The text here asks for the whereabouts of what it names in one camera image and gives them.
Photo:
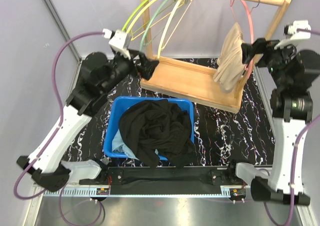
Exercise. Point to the blue plastic bin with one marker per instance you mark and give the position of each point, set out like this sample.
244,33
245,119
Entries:
122,104

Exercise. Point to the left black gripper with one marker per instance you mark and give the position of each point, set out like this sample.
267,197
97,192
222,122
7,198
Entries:
147,66

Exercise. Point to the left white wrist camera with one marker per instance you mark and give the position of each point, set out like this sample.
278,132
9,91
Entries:
119,42

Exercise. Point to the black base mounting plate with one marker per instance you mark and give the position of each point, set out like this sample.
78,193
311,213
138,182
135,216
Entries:
192,181

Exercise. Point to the beige trousers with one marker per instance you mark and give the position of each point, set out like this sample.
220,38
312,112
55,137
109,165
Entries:
230,66

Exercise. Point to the pink plastic hanger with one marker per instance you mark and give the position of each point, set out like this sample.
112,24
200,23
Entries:
250,28

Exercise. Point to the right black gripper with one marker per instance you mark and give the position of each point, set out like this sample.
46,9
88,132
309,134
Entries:
259,46

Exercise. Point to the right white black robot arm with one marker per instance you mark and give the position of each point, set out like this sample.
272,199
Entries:
292,108

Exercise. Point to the aluminium rail frame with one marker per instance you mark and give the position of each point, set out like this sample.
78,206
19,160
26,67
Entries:
87,204

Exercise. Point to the green plastic hanger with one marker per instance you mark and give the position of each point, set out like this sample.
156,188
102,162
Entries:
144,5

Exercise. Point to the mint green hanger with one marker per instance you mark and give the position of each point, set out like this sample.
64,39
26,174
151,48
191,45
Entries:
173,11

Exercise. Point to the wooden clothes rack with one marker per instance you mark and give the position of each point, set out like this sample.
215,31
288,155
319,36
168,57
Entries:
194,82

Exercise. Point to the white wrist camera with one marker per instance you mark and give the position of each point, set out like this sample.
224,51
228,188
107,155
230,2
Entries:
295,33
119,42

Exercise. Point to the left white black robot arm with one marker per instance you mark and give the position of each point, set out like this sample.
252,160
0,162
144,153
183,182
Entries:
45,164

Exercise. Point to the black trousers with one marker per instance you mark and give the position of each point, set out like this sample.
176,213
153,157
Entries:
146,127
178,147

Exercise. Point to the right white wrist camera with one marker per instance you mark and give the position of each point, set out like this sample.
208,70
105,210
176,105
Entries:
295,33

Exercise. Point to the light blue trousers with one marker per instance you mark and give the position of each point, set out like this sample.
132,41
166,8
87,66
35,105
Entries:
118,146

